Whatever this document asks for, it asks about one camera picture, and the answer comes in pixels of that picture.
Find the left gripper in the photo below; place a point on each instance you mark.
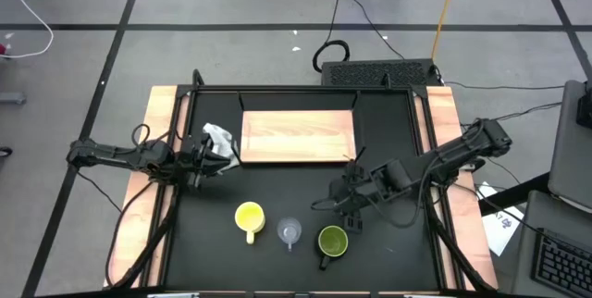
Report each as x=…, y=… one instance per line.
x=192, y=159

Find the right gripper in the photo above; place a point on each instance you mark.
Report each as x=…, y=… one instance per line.
x=353, y=191

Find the black mug green inside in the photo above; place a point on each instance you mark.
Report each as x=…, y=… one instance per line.
x=333, y=241

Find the yellow mug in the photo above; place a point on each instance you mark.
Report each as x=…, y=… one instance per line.
x=250, y=217

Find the clear glass cup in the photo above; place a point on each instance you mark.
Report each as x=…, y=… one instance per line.
x=289, y=229

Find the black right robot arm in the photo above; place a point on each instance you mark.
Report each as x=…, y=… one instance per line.
x=481, y=141

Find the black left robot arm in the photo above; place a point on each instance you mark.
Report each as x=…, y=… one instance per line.
x=115, y=154

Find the grey white cloth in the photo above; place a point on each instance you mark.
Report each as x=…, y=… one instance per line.
x=224, y=138

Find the light wooden side panel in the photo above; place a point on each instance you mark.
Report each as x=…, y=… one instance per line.
x=159, y=99
x=441, y=103

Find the black perforated computer case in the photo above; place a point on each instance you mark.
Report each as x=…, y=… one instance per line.
x=370, y=73

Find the white paper sheet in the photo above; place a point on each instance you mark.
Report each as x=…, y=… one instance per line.
x=501, y=233

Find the black desk leg bar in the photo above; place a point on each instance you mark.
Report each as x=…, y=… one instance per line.
x=513, y=194

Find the grey desk top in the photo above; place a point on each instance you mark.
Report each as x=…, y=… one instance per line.
x=569, y=159
x=527, y=242

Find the short grey metal foot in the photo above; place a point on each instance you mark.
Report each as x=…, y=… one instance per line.
x=11, y=98

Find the black keyboard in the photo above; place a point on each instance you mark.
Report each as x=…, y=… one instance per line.
x=562, y=265

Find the black desk device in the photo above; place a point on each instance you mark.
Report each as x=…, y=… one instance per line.
x=585, y=108

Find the black aluminium table frame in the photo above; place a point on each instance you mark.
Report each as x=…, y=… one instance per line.
x=347, y=89

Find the white flat bracket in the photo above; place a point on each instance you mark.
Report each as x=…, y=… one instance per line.
x=173, y=295

